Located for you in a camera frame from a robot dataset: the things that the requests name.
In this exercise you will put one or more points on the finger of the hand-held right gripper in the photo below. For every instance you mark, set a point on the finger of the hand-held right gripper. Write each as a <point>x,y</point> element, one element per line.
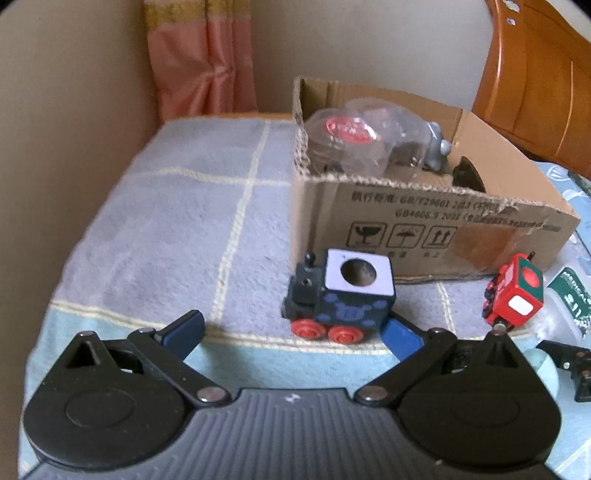
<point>582,369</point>

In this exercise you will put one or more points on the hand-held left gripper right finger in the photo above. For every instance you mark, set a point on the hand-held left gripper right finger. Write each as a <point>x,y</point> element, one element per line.
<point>401,341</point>

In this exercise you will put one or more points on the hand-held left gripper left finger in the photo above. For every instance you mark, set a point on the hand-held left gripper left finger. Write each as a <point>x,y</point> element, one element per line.
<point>184,330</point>

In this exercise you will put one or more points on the dark blue toy train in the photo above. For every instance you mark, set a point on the dark blue toy train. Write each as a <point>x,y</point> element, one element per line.
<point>344,300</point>

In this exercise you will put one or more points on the cardboard box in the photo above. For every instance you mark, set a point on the cardboard box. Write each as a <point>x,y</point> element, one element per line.
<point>415,221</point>

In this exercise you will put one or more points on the grey toy figure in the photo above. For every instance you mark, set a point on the grey toy figure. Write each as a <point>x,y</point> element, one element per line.
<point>438,147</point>

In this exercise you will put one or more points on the clear round plastic jar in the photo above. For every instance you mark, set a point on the clear round plastic jar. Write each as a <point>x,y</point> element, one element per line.
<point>408,138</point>

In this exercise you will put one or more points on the clear container with red label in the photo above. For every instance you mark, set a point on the clear container with red label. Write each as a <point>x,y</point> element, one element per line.
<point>344,134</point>

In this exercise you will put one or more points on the red toy train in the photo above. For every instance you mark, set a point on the red toy train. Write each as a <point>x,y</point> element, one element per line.
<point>515,295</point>

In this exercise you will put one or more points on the checkered table cloth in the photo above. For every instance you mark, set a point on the checkered table cloth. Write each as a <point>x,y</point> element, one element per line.
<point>184,207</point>

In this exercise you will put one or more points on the blue floral bed sheet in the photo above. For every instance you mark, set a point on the blue floral bed sheet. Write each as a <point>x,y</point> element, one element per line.
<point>579,184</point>

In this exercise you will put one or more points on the pink curtain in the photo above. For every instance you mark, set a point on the pink curtain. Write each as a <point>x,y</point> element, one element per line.
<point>203,60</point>

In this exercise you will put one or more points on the wooden headboard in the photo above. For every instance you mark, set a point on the wooden headboard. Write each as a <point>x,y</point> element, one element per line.
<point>545,78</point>

